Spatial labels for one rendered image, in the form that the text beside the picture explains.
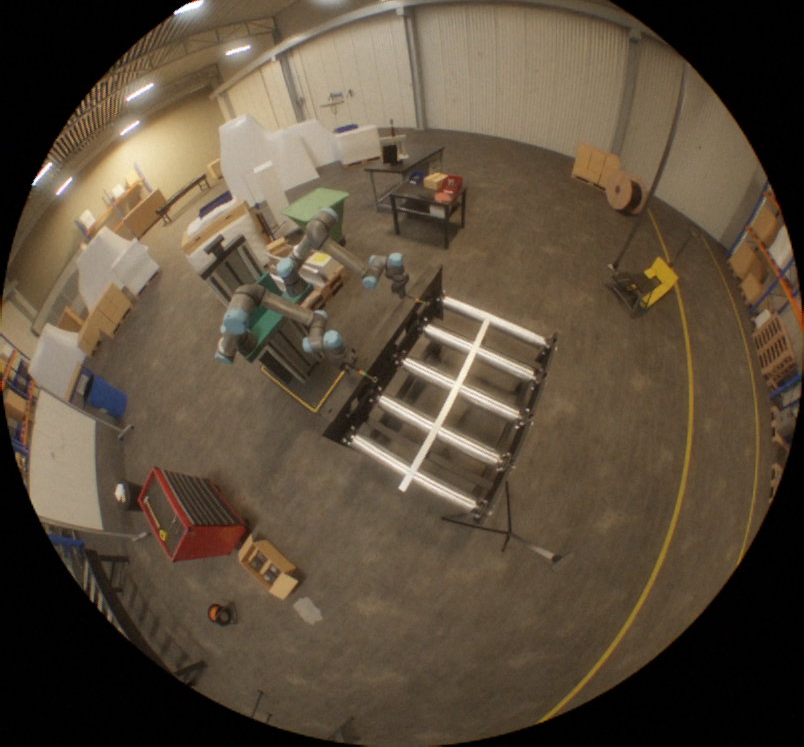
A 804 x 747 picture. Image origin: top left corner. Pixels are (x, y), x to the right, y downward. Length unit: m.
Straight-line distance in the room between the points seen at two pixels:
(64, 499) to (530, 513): 5.41
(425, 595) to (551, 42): 12.39
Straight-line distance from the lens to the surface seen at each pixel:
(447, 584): 2.58
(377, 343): 1.44
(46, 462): 4.66
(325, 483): 2.56
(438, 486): 1.46
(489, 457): 1.50
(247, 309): 1.14
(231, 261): 1.66
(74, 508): 4.59
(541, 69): 10.66
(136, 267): 8.75
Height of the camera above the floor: 2.37
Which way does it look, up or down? 59 degrees down
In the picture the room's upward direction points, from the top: 12 degrees counter-clockwise
